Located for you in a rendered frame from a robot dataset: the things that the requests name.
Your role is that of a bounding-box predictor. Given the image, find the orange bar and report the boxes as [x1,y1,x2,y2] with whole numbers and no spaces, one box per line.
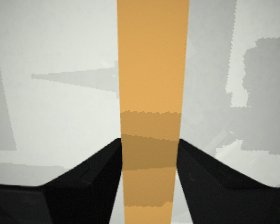
[117,0,190,224]

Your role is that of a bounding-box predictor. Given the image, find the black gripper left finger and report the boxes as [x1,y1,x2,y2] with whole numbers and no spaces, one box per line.
[0,138,122,224]

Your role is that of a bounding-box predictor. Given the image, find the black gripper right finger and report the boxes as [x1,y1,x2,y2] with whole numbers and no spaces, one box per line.
[176,139,280,224]

